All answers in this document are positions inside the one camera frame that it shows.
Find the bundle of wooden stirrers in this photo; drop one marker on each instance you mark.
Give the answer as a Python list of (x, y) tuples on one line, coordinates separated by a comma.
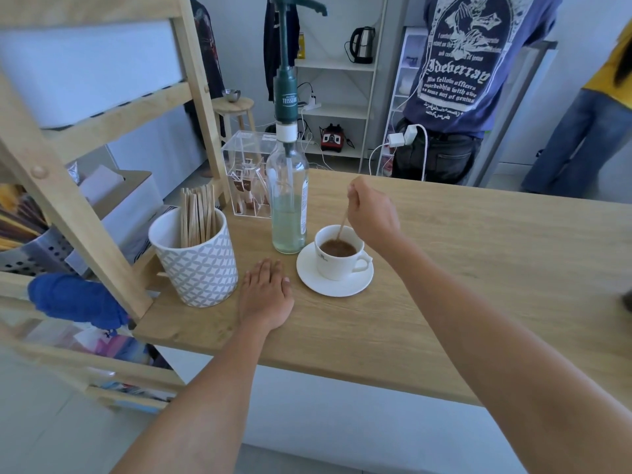
[(197, 217)]

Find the yellow packet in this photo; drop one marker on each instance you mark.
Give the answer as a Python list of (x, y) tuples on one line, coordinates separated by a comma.
[(300, 46)]

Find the grey patterned white holder cup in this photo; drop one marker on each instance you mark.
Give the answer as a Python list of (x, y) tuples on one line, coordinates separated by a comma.
[(200, 276)]

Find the person's right fingers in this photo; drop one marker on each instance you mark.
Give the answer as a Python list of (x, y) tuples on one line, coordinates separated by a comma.
[(353, 199)]

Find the hanging dark blue jacket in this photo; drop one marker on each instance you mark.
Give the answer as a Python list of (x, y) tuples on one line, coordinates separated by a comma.
[(274, 49)]

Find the clear glass syrup bottle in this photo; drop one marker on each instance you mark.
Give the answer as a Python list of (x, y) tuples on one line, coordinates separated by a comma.
[(289, 207)]

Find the white saucer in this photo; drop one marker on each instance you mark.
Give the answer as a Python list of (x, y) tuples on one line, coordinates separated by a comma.
[(316, 283)]

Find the person's left forearm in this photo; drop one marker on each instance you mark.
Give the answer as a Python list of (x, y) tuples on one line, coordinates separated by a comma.
[(207, 404)]

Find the clear acrylic sachet box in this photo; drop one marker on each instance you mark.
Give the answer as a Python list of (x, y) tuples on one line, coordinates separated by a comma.
[(244, 157)]

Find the white metal shelf unit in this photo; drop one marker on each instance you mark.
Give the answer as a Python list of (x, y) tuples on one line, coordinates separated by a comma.
[(340, 112)]

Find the person's left little finger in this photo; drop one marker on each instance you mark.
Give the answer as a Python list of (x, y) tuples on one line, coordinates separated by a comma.
[(246, 281)]

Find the white drawer tower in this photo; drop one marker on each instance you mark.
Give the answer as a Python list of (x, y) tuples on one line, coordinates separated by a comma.
[(402, 83)]

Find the bundle of colourful straws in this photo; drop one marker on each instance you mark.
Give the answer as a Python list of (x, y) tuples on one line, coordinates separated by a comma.
[(19, 222)]

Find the small metal bowl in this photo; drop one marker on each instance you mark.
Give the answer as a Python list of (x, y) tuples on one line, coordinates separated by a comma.
[(231, 95)]

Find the group of brown sachets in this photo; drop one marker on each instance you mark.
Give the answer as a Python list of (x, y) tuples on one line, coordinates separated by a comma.
[(245, 185)]

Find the light wooden shelf rack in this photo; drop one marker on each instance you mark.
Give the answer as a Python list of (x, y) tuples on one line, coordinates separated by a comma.
[(64, 192)]

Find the person's left middle finger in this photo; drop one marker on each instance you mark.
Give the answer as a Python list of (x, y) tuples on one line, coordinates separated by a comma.
[(266, 269)]

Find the wooden stir stick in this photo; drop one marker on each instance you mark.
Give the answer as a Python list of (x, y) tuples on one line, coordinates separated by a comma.
[(342, 228)]

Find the white charger plug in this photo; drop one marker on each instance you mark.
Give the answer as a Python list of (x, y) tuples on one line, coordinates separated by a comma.
[(401, 139)]

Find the person's left thumb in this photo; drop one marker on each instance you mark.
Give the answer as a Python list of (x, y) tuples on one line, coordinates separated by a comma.
[(287, 283)]

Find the white power strip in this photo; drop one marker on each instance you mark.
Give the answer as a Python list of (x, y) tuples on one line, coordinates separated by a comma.
[(311, 105)]

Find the blue cloth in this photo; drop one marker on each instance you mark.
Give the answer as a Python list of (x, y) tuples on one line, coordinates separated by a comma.
[(74, 298)]

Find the perforated metal container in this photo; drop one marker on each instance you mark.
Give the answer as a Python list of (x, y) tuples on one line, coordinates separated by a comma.
[(34, 256)]

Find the hanging dark patterned garment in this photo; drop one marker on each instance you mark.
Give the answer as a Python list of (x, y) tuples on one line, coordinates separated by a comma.
[(207, 54)]

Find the person's right forearm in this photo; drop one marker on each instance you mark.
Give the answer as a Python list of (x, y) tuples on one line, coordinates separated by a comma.
[(493, 350)]

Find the pile of colourful packets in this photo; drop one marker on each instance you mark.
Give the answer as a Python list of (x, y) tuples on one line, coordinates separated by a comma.
[(118, 348)]

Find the black electric kettle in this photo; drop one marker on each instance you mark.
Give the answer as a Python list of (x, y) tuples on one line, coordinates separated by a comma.
[(363, 44)]

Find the person's right hand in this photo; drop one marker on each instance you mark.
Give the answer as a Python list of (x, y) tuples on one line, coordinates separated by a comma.
[(374, 214)]

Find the wooden stool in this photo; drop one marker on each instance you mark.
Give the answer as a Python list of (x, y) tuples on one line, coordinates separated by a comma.
[(234, 111)]

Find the white cardboard box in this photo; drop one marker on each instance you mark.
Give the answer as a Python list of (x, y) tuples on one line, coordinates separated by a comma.
[(128, 207)]

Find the person's left hand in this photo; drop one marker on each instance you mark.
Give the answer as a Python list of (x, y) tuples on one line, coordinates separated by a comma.
[(264, 298)]

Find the white coffee cup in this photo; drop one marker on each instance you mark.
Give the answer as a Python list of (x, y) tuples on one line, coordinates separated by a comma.
[(338, 266)]

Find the large white storage box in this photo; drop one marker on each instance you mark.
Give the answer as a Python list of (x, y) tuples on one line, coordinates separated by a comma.
[(89, 69)]

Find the brown coffee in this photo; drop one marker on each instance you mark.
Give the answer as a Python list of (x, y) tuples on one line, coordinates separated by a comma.
[(337, 248)]

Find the red blender base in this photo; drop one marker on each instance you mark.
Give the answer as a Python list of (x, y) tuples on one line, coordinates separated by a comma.
[(332, 139)]

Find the green pump dispenser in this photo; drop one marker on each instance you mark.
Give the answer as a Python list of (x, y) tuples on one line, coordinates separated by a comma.
[(286, 93)]

